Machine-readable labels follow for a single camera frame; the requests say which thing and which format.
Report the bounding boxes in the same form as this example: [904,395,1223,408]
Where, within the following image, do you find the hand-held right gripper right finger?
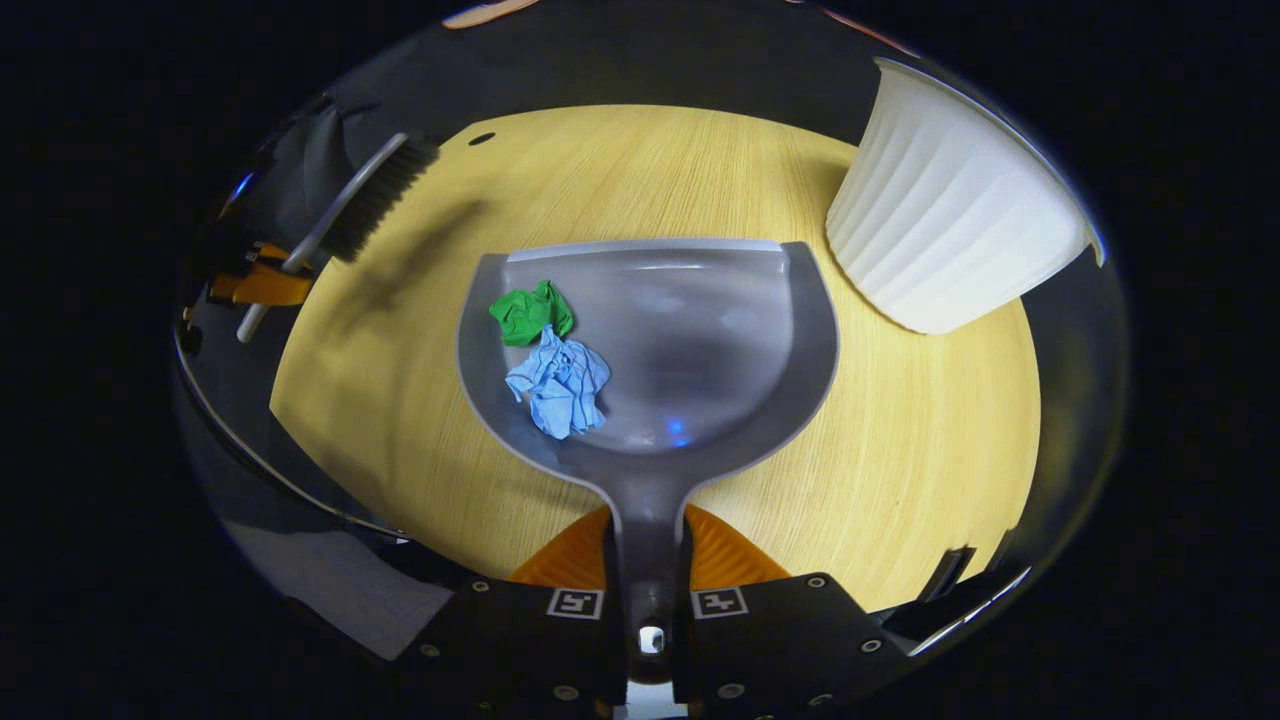
[675,505,913,720]

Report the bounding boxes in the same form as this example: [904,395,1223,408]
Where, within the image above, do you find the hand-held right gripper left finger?
[400,505,627,720]

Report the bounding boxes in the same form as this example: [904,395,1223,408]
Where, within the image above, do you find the small grey broom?
[236,133,441,344]

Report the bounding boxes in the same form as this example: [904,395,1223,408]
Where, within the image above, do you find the blue paper ball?
[504,325,612,441]

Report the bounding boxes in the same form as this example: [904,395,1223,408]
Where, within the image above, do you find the green paper ball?
[488,280,576,348]

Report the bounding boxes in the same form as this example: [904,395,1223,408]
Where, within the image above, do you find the grey dustpan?
[457,238,841,686]

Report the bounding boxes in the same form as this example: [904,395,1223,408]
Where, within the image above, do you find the white ribbed garbage bin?
[825,57,1106,336]

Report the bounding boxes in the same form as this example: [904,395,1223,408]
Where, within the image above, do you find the wooden desktop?
[270,105,1041,613]

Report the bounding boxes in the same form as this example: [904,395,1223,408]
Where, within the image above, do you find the black desk edge clip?
[918,545,977,603]

